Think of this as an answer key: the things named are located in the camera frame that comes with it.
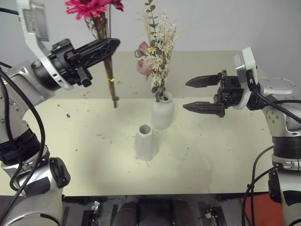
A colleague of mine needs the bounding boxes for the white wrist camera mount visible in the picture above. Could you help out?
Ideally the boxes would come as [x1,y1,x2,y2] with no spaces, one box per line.
[234,46,260,110]
[16,0,71,90]

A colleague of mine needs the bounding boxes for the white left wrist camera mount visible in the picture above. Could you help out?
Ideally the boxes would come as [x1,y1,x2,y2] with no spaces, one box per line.
[16,0,71,90]

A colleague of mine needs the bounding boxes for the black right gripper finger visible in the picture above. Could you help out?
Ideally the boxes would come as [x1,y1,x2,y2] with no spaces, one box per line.
[185,74,223,89]
[182,101,226,118]

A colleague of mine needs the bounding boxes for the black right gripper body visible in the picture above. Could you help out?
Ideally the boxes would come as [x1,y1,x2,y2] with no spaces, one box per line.
[213,69,245,111]

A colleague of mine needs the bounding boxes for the dark rounded shape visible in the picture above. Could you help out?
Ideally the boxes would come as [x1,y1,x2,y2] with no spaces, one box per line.
[112,202,139,226]

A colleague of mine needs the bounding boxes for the small white metal bracket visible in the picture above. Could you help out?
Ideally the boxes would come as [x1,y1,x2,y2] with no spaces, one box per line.
[203,207,218,220]

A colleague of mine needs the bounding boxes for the dried white flower bouquet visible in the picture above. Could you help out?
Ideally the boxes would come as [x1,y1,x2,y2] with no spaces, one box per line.
[134,0,180,103]

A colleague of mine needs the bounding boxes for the pink flower bouquet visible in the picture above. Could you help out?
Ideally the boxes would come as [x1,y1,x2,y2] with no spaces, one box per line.
[64,0,125,109]

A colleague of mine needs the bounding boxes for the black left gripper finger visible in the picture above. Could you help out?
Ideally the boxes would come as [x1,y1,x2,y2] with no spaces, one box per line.
[82,38,119,49]
[73,39,121,70]

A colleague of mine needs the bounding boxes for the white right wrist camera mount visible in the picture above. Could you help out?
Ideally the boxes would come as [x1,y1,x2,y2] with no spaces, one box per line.
[234,46,260,110]

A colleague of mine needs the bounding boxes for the round white vase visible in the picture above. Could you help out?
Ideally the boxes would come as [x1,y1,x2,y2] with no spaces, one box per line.
[151,91,175,130]

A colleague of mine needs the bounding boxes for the tall faceted white vase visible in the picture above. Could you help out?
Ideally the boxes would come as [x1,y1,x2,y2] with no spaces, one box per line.
[135,124,159,162]

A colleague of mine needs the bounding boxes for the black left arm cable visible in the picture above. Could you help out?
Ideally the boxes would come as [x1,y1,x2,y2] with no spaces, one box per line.
[0,69,47,223]

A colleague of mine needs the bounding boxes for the thin black cable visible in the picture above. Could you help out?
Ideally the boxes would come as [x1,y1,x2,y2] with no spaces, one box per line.
[0,7,19,16]

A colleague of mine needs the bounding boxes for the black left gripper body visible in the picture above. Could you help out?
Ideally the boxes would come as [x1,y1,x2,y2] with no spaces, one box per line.
[48,38,93,88]

